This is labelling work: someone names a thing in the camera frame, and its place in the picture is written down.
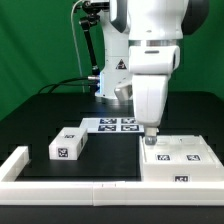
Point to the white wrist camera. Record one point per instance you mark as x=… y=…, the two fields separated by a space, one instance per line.
x=123 y=91

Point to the white U-shaped boundary frame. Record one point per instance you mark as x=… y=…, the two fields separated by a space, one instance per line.
x=13 y=192

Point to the white cabinet body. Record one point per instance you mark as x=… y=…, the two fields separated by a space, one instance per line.
x=176 y=172

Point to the small white cabinet top box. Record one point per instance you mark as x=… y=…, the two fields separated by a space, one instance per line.
x=68 y=144

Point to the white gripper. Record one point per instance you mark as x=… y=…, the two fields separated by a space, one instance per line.
x=149 y=98

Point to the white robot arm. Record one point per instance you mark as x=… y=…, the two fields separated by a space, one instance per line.
x=142 y=51

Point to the white fiducial marker base plate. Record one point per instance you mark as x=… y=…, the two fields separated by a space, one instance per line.
x=111 y=125

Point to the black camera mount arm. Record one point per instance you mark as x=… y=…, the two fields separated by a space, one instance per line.
x=91 y=19

